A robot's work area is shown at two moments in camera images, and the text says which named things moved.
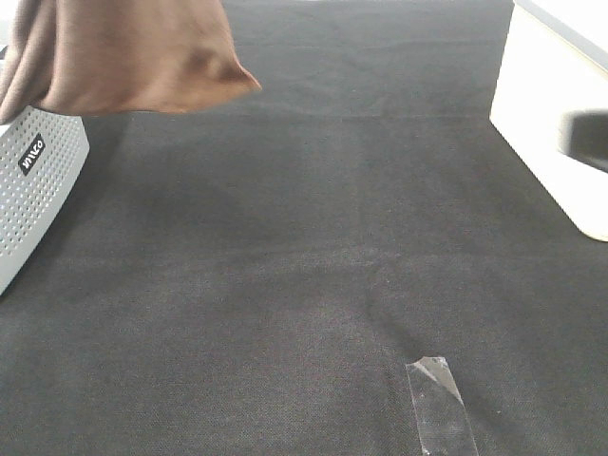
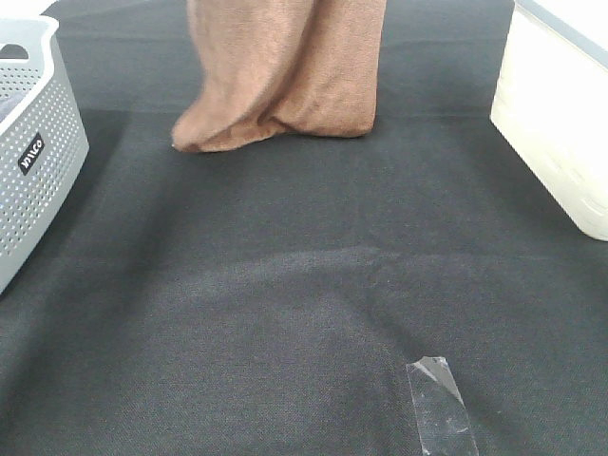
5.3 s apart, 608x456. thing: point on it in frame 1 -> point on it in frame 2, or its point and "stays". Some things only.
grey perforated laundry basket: x=41 y=152 stays
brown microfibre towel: x=118 y=56 -> x=275 y=66
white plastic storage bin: x=554 y=61 stays
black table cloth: x=252 y=277 stays
